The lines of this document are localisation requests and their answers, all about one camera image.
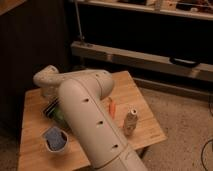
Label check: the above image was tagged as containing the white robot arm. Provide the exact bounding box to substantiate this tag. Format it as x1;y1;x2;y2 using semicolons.
33;65;148;171

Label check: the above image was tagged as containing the green round plate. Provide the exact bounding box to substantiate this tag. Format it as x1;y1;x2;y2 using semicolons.
50;106;68;129

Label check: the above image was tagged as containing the white cup with blue sponge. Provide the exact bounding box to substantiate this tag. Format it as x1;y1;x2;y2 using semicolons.
42;126;68;154

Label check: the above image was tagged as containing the orange carrot toy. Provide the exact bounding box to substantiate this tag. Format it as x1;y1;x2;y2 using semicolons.
109;98;116;119

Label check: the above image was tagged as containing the small white bottle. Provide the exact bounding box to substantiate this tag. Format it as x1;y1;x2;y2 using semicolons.
123;109;138;136

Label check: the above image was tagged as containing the metal shelf rack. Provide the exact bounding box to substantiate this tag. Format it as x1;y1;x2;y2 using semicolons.
69;0;213;82

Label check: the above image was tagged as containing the black handle on shelf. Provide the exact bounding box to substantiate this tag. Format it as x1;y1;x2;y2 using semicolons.
169;57;200;68

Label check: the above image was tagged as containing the black floor cable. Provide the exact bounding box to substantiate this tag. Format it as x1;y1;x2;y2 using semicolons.
200;138;213;171

